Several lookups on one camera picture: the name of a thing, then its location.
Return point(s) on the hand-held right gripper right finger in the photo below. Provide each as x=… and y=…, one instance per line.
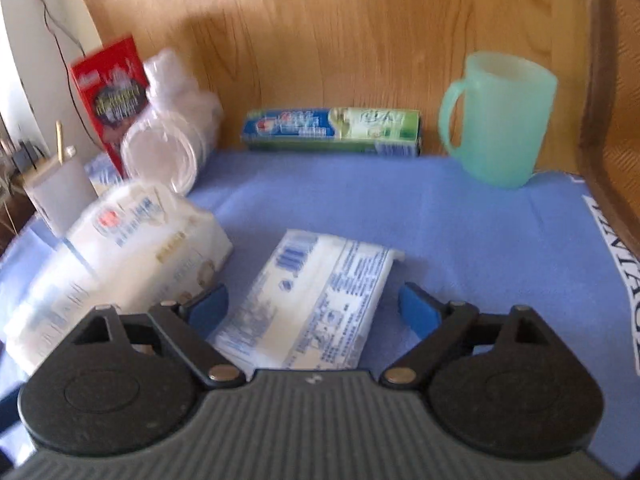
x=417, y=310

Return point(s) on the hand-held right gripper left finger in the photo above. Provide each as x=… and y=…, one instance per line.
x=210, y=306

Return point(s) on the white tissue packet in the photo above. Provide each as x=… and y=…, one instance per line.
x=310, y=305

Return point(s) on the large white tissue pack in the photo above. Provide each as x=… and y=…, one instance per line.
x=125, y=250

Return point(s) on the white holder with sticks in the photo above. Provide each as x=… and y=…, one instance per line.
x=60, y=190

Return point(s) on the red cardboard box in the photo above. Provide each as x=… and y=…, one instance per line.
x=112, y=105

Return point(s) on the stack of clear plastic cups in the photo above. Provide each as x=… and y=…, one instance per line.
x=170, y=130

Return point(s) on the blue and green toothpaste box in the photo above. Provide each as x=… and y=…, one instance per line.
x=332, y=130

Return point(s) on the blue printed table cloth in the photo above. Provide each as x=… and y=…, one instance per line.
x=450, y=220

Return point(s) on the brown wooden chair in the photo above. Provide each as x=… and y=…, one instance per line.
x=615, y=110

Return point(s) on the black power adapter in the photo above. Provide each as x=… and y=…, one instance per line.
x=25, y=157

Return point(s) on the green plastic cup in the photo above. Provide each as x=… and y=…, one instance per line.
x=495, y=120

